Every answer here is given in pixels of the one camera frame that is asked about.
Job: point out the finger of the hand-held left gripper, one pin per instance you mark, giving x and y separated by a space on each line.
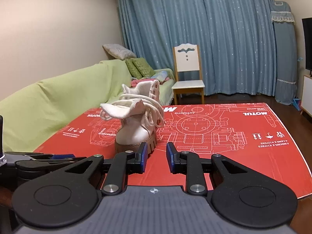
63 155

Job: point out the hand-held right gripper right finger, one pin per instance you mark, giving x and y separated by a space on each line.
170 157

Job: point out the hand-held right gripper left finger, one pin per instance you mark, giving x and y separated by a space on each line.
143 157

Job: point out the white platform shoe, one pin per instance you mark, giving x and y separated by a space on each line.
132 129

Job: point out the white shoelace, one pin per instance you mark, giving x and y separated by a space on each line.
151 113

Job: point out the green covered sofa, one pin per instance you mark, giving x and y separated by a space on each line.
61 95

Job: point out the red printed cardboard sheet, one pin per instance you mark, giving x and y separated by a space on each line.
231 151

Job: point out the pink folded cloth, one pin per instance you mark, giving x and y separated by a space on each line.
136 82

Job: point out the pastel folded blanket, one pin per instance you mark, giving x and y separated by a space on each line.
162 76

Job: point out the green patterned pillow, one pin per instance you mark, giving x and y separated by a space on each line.
132 68
143 67

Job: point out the white wooden chair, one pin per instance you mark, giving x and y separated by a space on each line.
187 61

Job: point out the grey pillow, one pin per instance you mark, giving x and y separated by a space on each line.
118 51

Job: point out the blue curtain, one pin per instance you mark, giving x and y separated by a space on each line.
219 29

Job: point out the blue dustpan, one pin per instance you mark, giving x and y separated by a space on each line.
297 103

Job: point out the white television cabinet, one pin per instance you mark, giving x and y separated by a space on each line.
307 92

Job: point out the blue covered standing air conditioner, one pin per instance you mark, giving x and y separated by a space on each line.
284 53

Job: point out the black television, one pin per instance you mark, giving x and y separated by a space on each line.
307 43

